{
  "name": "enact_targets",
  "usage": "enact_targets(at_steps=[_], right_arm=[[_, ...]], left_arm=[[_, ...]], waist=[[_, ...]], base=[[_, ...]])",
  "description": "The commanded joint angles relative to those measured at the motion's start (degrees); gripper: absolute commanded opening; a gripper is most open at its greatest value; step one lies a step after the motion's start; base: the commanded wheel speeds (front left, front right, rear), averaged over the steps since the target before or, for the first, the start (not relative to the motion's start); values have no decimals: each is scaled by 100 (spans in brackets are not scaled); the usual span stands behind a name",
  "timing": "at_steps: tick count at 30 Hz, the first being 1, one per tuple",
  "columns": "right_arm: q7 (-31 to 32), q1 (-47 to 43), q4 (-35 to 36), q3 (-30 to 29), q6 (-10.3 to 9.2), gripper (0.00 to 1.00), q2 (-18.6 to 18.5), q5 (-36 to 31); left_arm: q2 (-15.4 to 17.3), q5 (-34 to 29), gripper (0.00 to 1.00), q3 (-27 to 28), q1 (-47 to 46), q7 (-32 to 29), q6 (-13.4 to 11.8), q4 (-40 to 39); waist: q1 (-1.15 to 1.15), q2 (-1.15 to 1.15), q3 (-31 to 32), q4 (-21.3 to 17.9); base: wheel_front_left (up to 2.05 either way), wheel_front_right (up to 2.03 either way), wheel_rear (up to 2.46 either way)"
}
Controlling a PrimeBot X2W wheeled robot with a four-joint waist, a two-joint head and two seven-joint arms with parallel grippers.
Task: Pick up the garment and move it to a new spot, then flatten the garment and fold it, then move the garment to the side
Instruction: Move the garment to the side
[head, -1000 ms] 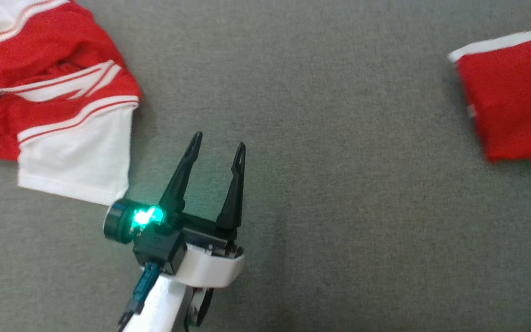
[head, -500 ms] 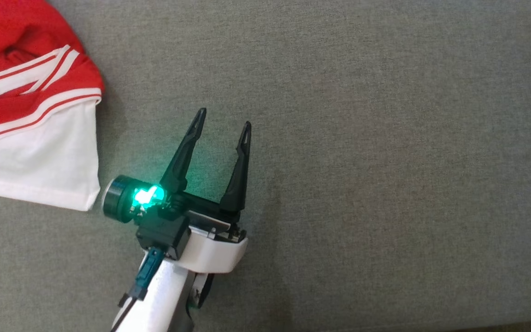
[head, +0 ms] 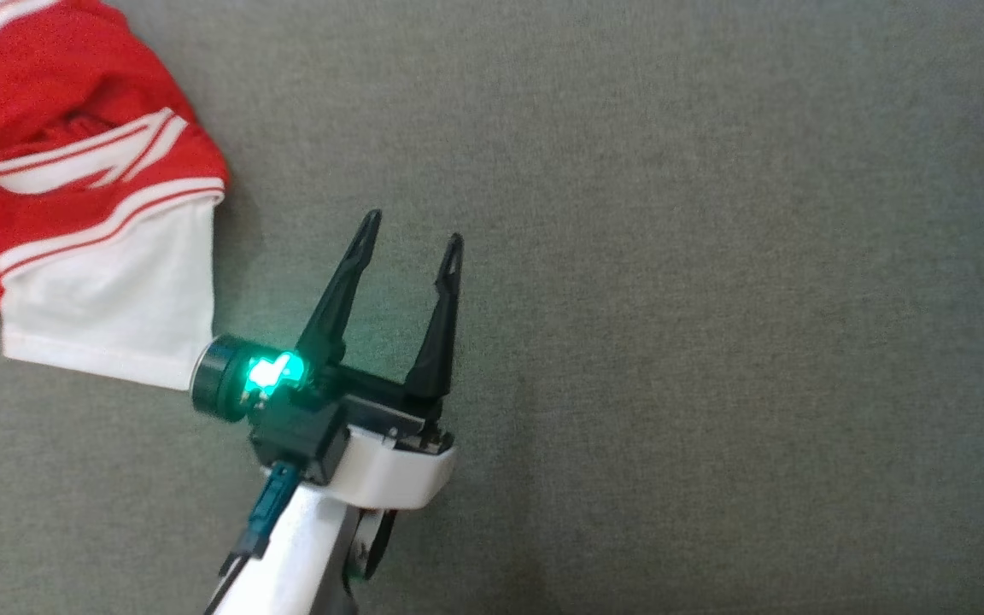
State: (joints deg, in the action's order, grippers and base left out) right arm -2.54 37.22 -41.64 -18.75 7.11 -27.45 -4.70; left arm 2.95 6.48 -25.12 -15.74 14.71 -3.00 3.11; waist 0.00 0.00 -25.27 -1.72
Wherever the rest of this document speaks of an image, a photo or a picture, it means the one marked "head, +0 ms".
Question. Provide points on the left gripper with green light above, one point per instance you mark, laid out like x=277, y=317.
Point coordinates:
x=389, y=465

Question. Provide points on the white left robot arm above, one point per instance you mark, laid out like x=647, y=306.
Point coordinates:
x=287, y=564

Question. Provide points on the red and white basketball jersey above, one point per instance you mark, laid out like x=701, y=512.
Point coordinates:
x=56, y=171

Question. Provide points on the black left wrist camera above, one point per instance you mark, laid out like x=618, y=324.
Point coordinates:
x=219, y=380

